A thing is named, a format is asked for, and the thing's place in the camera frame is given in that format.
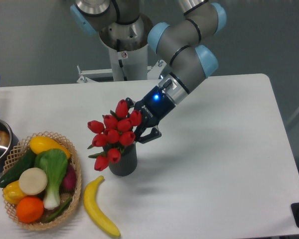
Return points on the green bean pod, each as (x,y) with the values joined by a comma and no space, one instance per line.
(59,211)

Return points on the purple sweet potato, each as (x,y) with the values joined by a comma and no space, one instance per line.
(69,181)

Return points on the red tulip bouquet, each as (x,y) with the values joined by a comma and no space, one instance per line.
(115,128)

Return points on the yellow banana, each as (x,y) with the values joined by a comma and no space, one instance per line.
(94,211)

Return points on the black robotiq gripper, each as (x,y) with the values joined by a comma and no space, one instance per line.
(155,105)

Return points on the dark green cucumber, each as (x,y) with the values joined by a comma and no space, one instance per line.
(13,174)

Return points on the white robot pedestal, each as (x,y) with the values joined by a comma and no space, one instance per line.
(129,65)

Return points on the orange fruit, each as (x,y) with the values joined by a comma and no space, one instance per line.
(29,209)

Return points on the dark grey ribbed vase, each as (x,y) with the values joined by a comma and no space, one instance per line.
(128,161)

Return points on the yellow squash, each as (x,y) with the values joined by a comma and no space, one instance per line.
(39,144)

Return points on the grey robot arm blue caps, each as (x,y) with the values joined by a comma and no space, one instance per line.
(128,34)

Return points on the white metal base frame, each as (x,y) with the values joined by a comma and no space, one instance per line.
(158,71)

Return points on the yellow lemon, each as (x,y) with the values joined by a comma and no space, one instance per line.
(12,193)

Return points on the green bok choy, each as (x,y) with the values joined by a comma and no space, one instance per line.
(54,163)

